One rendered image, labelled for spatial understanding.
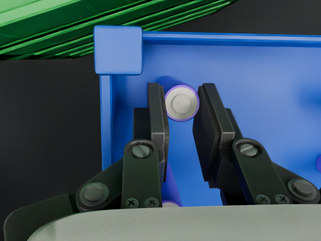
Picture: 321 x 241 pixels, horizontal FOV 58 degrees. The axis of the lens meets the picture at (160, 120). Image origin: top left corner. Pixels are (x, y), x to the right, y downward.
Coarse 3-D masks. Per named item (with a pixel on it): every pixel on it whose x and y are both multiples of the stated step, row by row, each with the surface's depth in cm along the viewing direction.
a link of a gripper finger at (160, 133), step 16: (160, 96) 13; (144, 112) 13; (160, 112) 12; (144, 128) 12; (160, 128) 11; (160, 144) 11; (160, 160) 11; (96, 176) 10; (112, 176) 10; (160, 176) 11; (80, 192) 9; (96, 192) 9; (112, 192) 9; (80, 208) 9; (96, 208) 9
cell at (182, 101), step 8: (160, 80) 18; (168, 80) 16; (176, 80) 16; (168, 88) 14; (176, 88) 14; (184, 88) 14; (192, 88) 14; (168, 96) 14; (176, 96) 13; (184, 96) 13; (192, 96) 14; (168, 104) 14; (176, 104) 14; (184, 104) 14; (192, 104) 14; (168, 112) 14; (176, 112) 14; (184, 112) 14; (192, 112) 14; (176, 120) 14; (184, 120) 14
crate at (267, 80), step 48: (96, 48) 12; (144, 48) 19; (192, 48) 19; (240, 48) 20; (288, 48) 20; (144, 96) 20; (240, 96) 20; (288, 96) 21; (192, 144) 21; (288, 144) 21; (192, 192) 22
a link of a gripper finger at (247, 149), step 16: (240, 144) 11; (256, 144) 11; (240, 160) 10; (256, 160) 10; (240, 176) 10; (256, 176) 10; (272, 176) 10; (224, 192) 12; (256, 192) 9; (272, 192) 9
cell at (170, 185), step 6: (168, 162) 21; (168, 168) 19; (168, 174) 18; (168, 180) 17; (174, 180) 18; (168, 186) 16; (174, 186) 17; (162, 192) 16; (168, 192) 16; (174, 192) 16; (162, 198) 15; (168, 198) 15; (174, 198) 15; (180, 198) 16; (162, 204) 15; (168, 204) 15; (174, 204) 15; (180, 204) 15
